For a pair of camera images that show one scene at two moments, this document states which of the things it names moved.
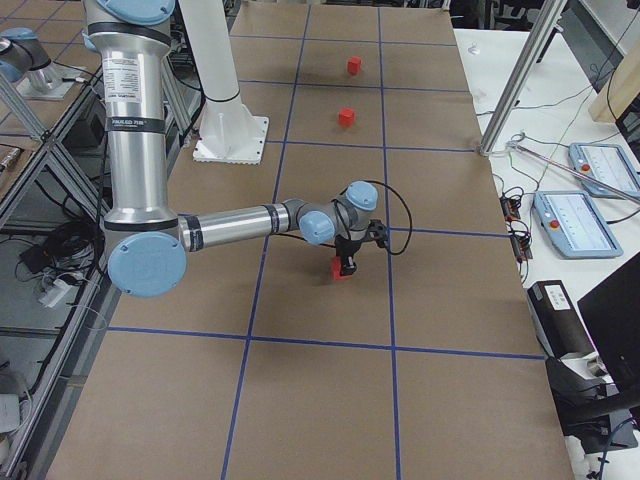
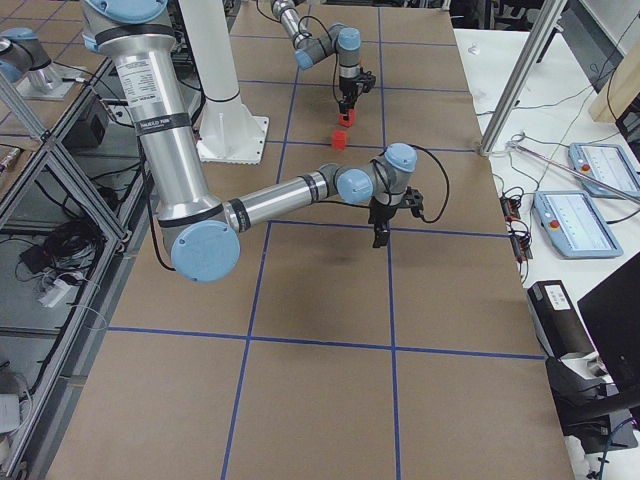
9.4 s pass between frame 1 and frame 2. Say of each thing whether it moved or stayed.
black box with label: stayed
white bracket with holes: stayed
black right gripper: moved
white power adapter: stayed
